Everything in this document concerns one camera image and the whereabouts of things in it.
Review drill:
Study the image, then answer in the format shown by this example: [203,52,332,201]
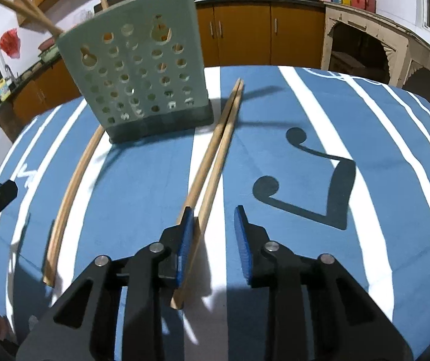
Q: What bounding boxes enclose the yellow detergent bottle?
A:
[0,78,11,102]

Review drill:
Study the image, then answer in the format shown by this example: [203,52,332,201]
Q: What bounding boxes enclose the blue striped tablecloth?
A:
[0,66,430,360]

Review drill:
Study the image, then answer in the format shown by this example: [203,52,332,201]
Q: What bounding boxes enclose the dark cutting board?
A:
[93,0,125,14]

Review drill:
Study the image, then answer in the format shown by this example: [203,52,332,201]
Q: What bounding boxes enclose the orange lower kitchen cabinets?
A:
[10,2,325,122]

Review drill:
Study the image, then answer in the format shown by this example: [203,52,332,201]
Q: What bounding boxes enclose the red plastic bag hanging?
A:
[0,29,21,59]

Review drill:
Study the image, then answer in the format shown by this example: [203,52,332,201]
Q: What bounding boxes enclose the white worn side table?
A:
[321,2,430,88]

